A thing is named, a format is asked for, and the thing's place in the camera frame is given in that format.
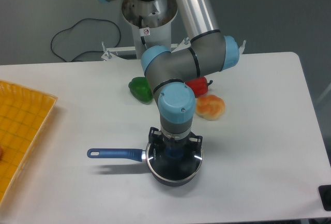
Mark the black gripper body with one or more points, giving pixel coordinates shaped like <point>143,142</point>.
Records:
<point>175,140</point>

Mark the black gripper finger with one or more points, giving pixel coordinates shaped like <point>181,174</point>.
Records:
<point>195,144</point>
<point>155,144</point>

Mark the glass lid with blue knob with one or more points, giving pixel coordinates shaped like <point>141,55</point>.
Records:
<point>175,165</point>

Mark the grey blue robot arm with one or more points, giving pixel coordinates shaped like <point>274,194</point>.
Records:
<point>168,72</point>

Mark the orange twisted bread roll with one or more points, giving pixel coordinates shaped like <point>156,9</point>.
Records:
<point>210,107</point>

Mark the green bell pepper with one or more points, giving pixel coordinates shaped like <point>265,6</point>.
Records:
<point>140,89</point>

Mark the red bell pepper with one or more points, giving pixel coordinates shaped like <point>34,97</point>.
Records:
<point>199,86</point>

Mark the yellow woven basket tray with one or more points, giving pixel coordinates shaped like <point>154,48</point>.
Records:
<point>24,112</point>

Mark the black device at table corner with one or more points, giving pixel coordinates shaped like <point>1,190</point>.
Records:
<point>325,191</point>

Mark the blue handled saucepan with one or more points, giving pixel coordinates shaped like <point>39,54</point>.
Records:
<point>125,153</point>

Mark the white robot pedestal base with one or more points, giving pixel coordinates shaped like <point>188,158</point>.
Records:
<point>151,26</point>

